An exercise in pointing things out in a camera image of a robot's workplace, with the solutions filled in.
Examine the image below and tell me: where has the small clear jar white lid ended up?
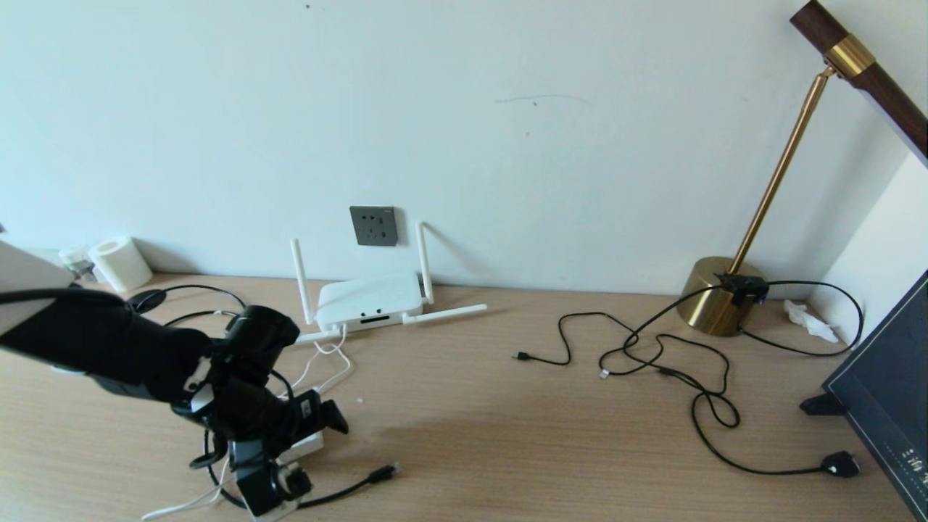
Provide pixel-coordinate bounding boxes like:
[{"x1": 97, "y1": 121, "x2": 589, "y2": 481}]
[{"x1": 59, "y1": 244, "x2": 97, "y2": 283}]

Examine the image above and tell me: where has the dark blue framed board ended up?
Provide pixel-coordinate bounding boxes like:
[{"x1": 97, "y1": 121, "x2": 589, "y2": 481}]
[{"x1": 824, "y1": 271, "x2": 928, "y2": 521}]

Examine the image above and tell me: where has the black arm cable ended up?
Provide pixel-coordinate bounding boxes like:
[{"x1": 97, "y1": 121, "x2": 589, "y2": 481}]
[{"x1": 0, "y1": 288, "x2": 298, "y2": 472}]

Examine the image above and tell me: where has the grey wall socket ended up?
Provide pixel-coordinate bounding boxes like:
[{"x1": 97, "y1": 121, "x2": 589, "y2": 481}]
[{"x1": 349, "y1": 206, "x2": 398, "y2": 247}]

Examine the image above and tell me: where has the thin white power cable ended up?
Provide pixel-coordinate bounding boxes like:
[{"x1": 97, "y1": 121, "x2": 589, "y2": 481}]
[{"x1": 141, "y1": 326, "x2": 354, "y2": 521}]

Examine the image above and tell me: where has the black junction box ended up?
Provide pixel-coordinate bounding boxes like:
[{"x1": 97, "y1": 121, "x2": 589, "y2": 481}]
[{"x1": 716, "y1": 273, "x2": 768, "y2": 306}]

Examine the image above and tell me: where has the white square power adapter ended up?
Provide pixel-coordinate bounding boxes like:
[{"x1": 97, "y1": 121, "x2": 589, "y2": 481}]
[{"x1": 278, "y1": 430, "x2": 325, "y2": 465}]

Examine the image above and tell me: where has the crumpled white tissue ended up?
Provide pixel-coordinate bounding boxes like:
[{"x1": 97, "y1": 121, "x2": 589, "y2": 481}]
[{"x1": 782, "y1": 300, "x2": 839, "y2": 344}]

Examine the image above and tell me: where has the black oval desk grommet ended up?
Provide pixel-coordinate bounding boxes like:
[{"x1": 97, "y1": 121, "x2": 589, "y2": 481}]
[{"x1": 127, "y1": 289, "x2": 167, "y2": 314}]

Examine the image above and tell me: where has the black USB cable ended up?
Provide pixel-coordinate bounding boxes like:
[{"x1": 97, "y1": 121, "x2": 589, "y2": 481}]
[
  {"x1": 512, "y1": 286, "x2": 726, "y2": 367},
  {"x1": 689, "y1": 362, "x2": 862, "y2": 479}
]

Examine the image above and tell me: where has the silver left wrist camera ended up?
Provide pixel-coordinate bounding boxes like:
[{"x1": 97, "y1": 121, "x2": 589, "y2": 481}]
[{"x1": 231, "y1": 439, "x2": 314, "y2": 521}]

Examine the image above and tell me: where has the black cable with silver tip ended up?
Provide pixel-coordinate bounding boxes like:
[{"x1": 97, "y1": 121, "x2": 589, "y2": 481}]
[{"x1": 599, "y1": 333, "x2": 740, "y2": 428}]

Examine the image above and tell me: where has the white router with four antennas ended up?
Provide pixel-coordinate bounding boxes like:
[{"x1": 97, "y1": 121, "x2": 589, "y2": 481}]
[{"x1": 290, "y1": 221, "x2": 488, "y2": 345}]

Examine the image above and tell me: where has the white toilet paper roll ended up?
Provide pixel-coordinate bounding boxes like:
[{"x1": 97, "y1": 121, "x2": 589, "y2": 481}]
[{"x1": 88, "y1": 236, "x2": 153, "y2": 292}]

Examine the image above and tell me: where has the thin black lamp cord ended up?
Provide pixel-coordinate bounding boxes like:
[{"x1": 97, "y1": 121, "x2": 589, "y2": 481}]
[{"x1": 738, "y1": 280, "x2": 865, "y2": 357}]

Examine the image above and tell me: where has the black ethernet cable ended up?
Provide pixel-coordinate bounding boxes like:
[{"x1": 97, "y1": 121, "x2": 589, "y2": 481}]
[{"x1": 165, "y1": 285, "x2": 402, "y2": 510}]

